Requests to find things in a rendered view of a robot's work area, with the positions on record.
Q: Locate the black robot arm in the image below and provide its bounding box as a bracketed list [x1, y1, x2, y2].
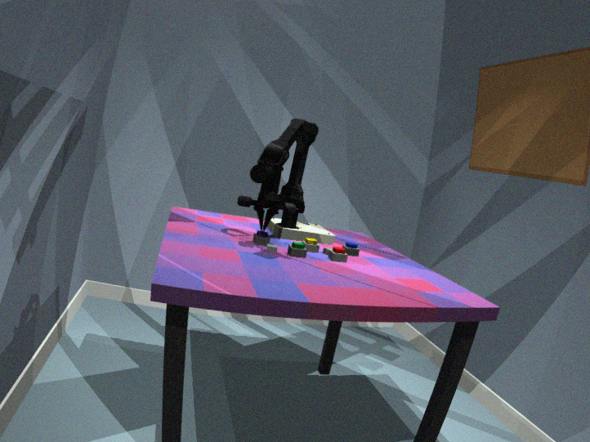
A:
[250, 118, 318, 230]

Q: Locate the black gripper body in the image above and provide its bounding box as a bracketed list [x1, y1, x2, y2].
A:
[238, 183, 297, 214]

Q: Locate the red button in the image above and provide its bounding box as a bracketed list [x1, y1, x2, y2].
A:
[328, 247, 348, 263]

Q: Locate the yellow button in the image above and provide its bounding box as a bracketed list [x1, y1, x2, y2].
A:
[302, 238, 320, 252]

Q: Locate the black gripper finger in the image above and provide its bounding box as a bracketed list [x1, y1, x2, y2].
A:
[263, 209, 279, 231]
[253, 207, 264, 231]

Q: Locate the blue button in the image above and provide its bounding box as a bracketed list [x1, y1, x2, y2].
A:
[342, 242, 360, 257]

